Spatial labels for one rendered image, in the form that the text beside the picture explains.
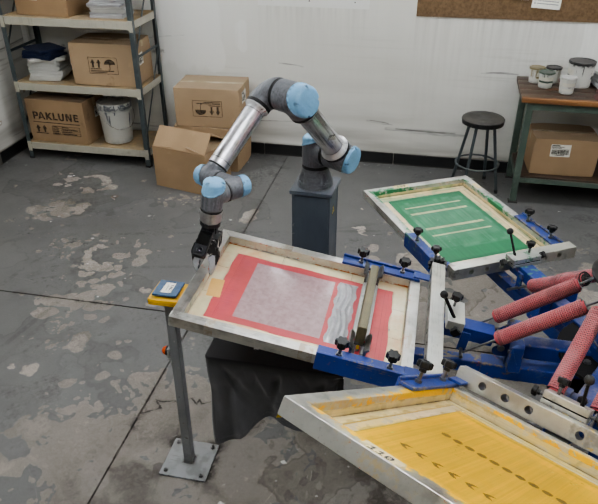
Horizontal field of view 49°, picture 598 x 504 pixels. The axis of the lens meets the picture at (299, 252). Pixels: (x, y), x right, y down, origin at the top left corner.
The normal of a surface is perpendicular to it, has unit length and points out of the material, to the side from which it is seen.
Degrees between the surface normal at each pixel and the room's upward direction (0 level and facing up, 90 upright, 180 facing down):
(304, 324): 9
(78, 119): 90
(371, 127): 90
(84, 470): 0
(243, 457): 0
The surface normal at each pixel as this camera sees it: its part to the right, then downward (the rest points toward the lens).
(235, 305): 0.15, -0.83
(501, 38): -0.20, 0.50
